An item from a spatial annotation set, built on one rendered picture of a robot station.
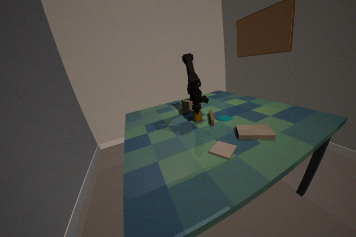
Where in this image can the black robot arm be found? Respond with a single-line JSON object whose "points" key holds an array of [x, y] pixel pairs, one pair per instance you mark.
{"points": [[193, 81]]}

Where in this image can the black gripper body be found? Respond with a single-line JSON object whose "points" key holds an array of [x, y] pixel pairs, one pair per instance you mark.
{"points": [[196, 103]]}

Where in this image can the tan flat square slab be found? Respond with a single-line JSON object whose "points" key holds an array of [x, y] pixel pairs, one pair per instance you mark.
{"points": [[223, 149]]}

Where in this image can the tan flat rectangular block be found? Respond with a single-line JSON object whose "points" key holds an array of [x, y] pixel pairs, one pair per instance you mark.
{"points": [[255, 131]]}

